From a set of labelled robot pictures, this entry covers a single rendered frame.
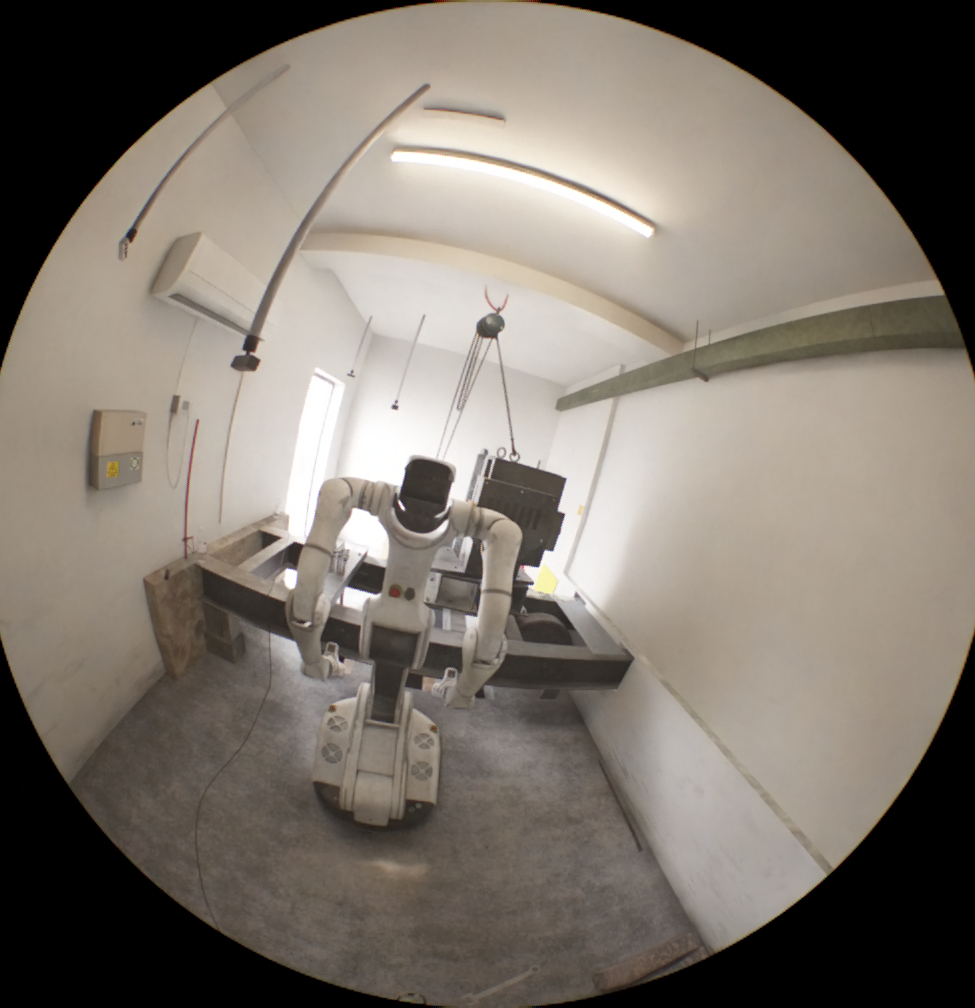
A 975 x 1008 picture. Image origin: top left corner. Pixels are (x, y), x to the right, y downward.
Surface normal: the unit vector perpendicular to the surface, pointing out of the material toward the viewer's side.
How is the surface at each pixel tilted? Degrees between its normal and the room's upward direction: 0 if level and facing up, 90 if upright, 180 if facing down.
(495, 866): 0
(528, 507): 90
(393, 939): 0
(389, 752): 23
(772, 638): 90
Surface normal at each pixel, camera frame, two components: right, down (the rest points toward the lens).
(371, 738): 0.30, -0.81
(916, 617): -0.96, -0.24
